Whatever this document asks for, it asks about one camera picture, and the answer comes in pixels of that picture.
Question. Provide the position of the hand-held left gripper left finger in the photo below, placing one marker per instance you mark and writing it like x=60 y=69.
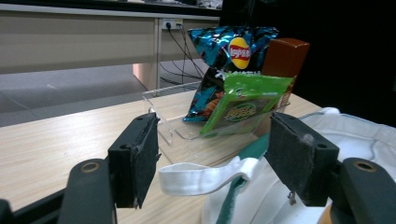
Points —
x=137 y=161

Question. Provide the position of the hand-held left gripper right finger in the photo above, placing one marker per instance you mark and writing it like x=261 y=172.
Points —
x=299 y=158

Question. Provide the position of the clear plastic tray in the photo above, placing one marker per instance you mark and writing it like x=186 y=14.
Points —
x=174 y=112

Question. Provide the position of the white tote bag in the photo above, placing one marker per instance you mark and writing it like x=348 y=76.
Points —
x=358 y=137

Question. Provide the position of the green snack packet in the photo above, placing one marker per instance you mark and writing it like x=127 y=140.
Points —
x=246 y=102

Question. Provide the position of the brown carton box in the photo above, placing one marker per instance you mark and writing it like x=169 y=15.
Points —
x=285 y=57

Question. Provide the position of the blue chip bag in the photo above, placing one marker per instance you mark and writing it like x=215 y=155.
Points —
x=211 y=49

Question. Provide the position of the beige office desk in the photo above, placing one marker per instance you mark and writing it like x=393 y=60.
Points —
x=77 y=40

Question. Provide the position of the white power outlet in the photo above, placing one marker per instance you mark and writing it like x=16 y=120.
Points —
x=172 y=24

